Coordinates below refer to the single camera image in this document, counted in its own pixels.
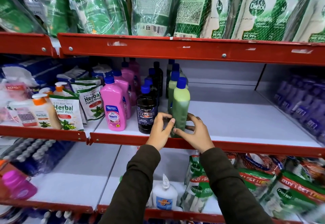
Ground person's left hand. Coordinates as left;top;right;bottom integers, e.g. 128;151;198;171
146;113;176;151

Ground person's right hand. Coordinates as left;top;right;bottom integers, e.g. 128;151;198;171
173;113;215;154

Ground green bottle with blue cap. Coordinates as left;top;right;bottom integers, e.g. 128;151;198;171
172;63;189;89
167;71;180;115
166;59;176;99
171;77;190;138

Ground person's right forearm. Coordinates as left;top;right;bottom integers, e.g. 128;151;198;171
199;148;274;224

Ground person's left forearm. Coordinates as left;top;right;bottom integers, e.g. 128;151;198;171
99;145;161;224

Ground black bottle with blue cap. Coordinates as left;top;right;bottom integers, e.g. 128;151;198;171
137;85;158;134
153;61;164;89
148;68;163;97
144;77;159;106

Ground pink bottle with blue cap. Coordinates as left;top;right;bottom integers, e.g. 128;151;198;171
121;62;137;106
112;70;132;119
100;76;127;132
128;58;142;92

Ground white bottle with nozzle cap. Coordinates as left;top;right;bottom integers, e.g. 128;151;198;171
152;174;179;211

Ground white leaf print refill pouch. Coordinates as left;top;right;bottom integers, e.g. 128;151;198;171
49;95;84;131
76;85;105;122
70;77;102;93

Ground pile of green netted pouches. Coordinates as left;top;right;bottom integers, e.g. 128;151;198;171
180;152;325;219

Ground cream pump bottle orange collar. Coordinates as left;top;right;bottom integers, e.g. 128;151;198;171
53;82;74;97
39;87;54;97
31;93;62;130

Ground row of green refill pouches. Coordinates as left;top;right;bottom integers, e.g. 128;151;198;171
0;0;325;43

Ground row of purple bottles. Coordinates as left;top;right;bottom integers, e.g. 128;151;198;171
273;75;325;144

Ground shrink-wrapped pack of blue bottles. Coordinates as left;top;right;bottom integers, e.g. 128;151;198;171
2;138;75;177

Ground row of white capped bottles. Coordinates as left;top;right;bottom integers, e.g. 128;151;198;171
39;210;75;224

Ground blue and white packages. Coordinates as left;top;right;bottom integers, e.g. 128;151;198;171
0;57;89;86

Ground pink plastic packet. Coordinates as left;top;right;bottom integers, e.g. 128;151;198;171
0;78;35;128

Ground magenta bottle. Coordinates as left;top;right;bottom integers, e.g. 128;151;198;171
2;170;38;200

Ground white shelf with red rail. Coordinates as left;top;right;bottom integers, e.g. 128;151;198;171
96;145;304;224
0;120;102;142
57;33;325;66
0;32;58;58
0;141;122;214
89;82;325;158

